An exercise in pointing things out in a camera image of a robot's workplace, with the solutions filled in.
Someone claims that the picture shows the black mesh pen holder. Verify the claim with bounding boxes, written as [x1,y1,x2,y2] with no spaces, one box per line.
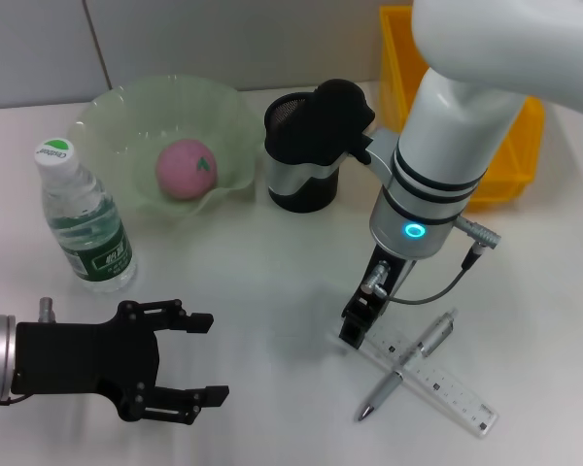
[264,91,344,215]

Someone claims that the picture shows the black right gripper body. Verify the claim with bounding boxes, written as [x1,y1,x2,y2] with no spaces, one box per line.
[348,245,417,317]

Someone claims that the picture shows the clear green-label water bottle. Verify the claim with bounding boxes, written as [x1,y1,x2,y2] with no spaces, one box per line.
[32,138,138,293]

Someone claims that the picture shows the yellow plastic bin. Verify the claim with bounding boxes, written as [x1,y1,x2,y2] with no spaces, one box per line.
[378,4,546,214]

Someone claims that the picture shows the clear silver pen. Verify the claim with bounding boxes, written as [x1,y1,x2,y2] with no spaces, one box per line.
[357,308,461,422]

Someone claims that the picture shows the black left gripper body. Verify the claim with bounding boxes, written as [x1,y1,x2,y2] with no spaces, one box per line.
[10,299,162,423]

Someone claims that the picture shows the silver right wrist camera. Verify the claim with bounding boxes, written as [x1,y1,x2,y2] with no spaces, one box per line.
[263,79,399,195]

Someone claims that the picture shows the right gripper connector cable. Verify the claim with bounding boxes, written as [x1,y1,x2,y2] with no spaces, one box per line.
[359,216,502,305]

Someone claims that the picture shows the transparent plastic ruler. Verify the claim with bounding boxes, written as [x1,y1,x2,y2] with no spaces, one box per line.
[329,325,499,438]

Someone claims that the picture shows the green glass fruit plate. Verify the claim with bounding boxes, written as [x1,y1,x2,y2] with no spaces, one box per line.
[67,72,268,219]

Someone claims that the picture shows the pink peach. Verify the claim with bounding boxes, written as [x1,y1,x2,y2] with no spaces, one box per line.
[154,138,220,201]

